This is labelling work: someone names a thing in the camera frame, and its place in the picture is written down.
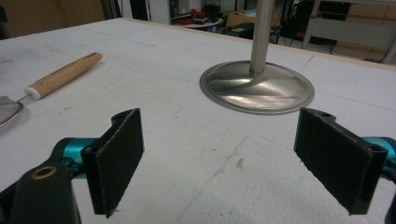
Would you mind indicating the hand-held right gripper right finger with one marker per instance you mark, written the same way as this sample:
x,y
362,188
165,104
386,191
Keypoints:
x,y
336,158

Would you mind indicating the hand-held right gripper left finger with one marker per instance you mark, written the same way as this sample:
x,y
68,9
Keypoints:
x,y
113,161

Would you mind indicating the silver metal stand base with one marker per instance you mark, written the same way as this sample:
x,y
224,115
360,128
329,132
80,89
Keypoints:
x,y
258,84

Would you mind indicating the round white side table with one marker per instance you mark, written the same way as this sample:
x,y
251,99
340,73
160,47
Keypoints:
x,y
202,24

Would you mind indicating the red tool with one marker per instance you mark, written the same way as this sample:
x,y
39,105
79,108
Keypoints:
x,y
196,14

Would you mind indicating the cardboard box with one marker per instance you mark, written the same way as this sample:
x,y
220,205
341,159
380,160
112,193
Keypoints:
x,y
241,17

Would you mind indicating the white table frame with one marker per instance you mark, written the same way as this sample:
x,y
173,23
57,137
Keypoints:
x,y
348,29

